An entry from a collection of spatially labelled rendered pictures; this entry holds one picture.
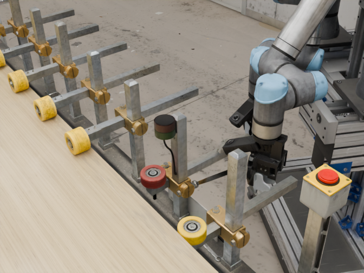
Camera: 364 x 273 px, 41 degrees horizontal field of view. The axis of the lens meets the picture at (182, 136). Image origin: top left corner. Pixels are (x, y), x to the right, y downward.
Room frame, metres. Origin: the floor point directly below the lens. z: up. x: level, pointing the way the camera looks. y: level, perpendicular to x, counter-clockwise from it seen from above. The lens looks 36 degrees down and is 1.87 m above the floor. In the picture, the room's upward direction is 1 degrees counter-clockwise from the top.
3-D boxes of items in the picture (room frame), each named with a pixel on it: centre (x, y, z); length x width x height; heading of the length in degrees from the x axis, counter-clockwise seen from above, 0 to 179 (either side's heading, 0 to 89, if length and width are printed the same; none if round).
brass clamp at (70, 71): (1.76, 0.47, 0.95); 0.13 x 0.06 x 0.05; 37
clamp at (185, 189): (1.16, 0.03, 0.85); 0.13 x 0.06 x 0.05; 37
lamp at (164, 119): (1.12, 0.05, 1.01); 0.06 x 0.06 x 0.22; 37
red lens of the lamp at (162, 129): (1.12, 0.05, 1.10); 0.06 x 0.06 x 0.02
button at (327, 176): (0.74, -0.29, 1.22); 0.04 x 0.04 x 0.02
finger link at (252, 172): (0.98, -0.19, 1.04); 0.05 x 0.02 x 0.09; 148
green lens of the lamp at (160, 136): (1.12, 0.05, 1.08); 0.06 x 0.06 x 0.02
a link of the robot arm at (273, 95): (0.99, -0.22, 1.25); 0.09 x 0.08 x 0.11; 116
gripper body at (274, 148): (0.98, -0.22, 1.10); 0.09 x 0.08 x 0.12; 58
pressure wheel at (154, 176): (1.13, 0.09, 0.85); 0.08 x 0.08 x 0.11
